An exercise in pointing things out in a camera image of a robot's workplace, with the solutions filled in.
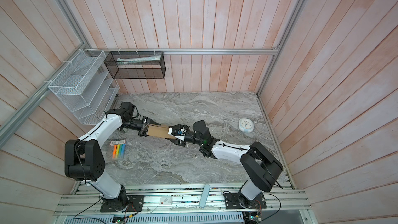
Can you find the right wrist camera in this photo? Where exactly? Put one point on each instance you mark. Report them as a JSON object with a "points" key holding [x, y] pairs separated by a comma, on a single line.
{"points": [[175, 134]]}

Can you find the white wire mesh shelf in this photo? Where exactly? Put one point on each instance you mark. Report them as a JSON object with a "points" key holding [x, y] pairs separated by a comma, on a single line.
{"points": [[86, 90]]}

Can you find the paper sheet in basket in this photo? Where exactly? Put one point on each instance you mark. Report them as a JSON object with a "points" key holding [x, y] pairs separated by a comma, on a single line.
{"points": [[151, 60]]}

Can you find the aluminium wall frame bar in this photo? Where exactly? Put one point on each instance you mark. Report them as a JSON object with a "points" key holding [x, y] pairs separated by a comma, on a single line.
{"points": [[201, 51]]}

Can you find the brown cardboard box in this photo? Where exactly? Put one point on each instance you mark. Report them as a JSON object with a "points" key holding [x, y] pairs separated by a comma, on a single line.
{"points": [[159, 131]]}

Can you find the aluminium front rail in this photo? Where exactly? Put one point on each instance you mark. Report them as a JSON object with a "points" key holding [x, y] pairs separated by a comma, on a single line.
{"points": [[185, 197]]}

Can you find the white round clock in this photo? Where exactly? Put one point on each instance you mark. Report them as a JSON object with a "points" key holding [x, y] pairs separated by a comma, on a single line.
{"points": [[246, 125]]}

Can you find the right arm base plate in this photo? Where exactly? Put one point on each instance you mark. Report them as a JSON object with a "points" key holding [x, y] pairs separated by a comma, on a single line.
{"points": [[238, 201]]}

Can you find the coloured marker pack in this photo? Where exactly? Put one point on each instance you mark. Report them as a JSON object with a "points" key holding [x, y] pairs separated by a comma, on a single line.
{"points": [[118, 148]]}

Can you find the black mesh basket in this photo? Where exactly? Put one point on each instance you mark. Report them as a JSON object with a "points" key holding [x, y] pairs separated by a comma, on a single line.
{"points": [[157, 71]]}

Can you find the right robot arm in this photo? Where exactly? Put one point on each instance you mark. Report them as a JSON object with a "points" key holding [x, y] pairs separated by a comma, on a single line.
{"points": [[261, 166]]}

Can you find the white label tag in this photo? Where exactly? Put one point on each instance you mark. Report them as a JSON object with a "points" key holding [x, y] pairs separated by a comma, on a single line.
{"points": [[166, 201]]}

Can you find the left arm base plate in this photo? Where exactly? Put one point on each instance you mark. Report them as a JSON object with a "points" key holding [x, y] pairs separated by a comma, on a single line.
{"points": [[129, 203]]}

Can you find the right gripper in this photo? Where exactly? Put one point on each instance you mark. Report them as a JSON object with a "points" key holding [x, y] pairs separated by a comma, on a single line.
{"points": [[183, 143]]}

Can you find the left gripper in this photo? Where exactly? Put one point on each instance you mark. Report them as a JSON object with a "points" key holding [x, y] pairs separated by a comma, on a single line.
{"points": [[143, 130]]}

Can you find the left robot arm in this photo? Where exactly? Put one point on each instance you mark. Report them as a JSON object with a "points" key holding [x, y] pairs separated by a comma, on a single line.
{"points": [[84, 160]]}

